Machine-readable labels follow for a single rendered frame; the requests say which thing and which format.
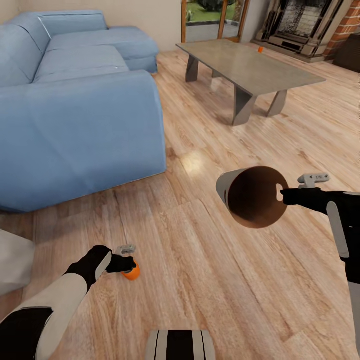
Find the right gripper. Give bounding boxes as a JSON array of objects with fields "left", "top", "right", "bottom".
[{"left": 280, "top": 187, "right": 323, "bottom": 210}]

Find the trash can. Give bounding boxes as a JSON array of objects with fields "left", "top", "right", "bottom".
[{"left": 215, "top": 165, "right": 289, "bottom": 230}]

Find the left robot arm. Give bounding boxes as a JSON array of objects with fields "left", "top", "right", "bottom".
[{"left": 0, "top": 244, "right": 138, "bottom": 360}]

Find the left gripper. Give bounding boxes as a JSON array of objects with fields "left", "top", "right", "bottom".
[{"left": 106, "top": 256, "right": 137, "bottom": 273}]

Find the robot trunk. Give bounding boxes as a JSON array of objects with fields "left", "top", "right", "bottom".
[{"left": 144, "top": 330, "right": 216, "bottom": 360}]

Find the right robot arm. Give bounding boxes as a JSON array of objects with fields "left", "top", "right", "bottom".
[{"left": 280, "top": 173, "right": 360, "bottom": 357}]

